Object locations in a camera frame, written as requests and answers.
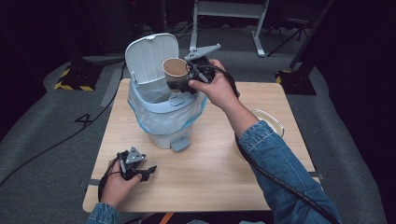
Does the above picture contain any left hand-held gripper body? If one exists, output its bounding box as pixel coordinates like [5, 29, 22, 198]
[116, 146, 148, 182]

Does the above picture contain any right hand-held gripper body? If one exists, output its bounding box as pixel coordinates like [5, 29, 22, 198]
[183, 43, 222, 91]

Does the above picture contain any brown paper cup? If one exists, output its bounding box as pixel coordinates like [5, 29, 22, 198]
[162, 57, 190, 91]

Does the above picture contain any white pedal trash bin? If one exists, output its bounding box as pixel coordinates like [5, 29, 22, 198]
[124, 32, 209, 153]

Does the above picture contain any person's right hand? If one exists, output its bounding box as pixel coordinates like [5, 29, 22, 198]
[188, 59, 241, 110]

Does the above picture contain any person's left hand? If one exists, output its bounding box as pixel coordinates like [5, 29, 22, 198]
[100, 158, 143, 209]

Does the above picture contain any clear blue-edged bin liner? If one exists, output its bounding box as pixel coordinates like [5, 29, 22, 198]
[127, 78, 209, 135]

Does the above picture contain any cream shallow bowl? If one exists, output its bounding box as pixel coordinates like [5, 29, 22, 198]
[250, 108, 285, 138]

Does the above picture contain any black tripod stand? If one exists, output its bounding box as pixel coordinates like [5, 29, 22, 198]
[265, 13, 314, 58]

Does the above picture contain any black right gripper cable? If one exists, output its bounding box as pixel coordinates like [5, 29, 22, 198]
[186, 62, 341, 224]

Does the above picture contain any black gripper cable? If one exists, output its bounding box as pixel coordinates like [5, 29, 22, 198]
[186, 62, 341, 224]
[97, 154, 123, 203]

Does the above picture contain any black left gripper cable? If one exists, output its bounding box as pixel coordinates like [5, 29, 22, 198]
[97, 154, 123, 203]

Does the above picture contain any orange strap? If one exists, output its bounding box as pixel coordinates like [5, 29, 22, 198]
[158, 212, 176, 224]

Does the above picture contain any white metal stand frame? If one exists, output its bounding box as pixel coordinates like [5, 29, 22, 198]
[189, 0, 271, 58]

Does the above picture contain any grey floor cable cover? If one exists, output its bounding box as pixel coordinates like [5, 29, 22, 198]
[100, 66, 124, 108]

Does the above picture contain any black floor cable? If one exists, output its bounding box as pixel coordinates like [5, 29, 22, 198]
[0, 62, 127, 188]

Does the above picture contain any black post with striped base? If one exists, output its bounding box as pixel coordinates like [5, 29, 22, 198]
[275, 0, 336, 96]
[53, 55, 105, 92]

